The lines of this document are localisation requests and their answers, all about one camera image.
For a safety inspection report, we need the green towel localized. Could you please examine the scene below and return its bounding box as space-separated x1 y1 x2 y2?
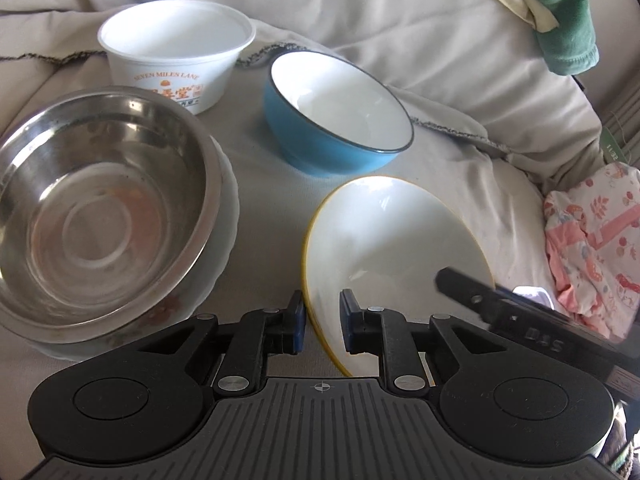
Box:
505 0 601 76

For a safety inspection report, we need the stainless steel bowl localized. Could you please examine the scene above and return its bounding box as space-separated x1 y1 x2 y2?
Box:
0 86 226 346

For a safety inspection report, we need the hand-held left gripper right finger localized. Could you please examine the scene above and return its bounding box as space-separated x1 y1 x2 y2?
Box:
339 288 495 394

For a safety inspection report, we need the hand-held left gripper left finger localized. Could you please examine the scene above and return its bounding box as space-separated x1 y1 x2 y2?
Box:
150 290 307 398

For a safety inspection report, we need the pink patterned cloth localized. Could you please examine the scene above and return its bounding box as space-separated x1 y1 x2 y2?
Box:
542 162 640 343

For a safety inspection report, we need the grey blanket with stitched edge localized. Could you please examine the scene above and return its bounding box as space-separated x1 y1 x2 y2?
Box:
0 5 601 391

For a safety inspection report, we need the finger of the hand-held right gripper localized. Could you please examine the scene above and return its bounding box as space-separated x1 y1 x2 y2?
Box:
436 266 501 330

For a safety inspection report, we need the white printed plastic bowl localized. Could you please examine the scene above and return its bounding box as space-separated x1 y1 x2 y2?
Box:
97 2 257 115

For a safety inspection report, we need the white scalloped plate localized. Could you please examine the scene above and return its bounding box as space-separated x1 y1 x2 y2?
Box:
37 137 241 361

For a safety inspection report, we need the green paper tag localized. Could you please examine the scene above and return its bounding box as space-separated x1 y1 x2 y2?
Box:
602 127 632 164

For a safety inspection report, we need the small white object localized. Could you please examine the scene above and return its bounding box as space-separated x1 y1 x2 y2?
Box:
510 285 557 312

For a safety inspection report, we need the blue ceramic bowl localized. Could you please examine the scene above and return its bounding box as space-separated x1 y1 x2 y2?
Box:
263 51 416 178

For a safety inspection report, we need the white bowl with yellow rim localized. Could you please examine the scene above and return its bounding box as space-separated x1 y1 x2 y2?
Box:
301 176 496 378

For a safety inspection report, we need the beige quilt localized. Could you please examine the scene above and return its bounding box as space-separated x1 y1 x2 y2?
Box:
0 0 608 186

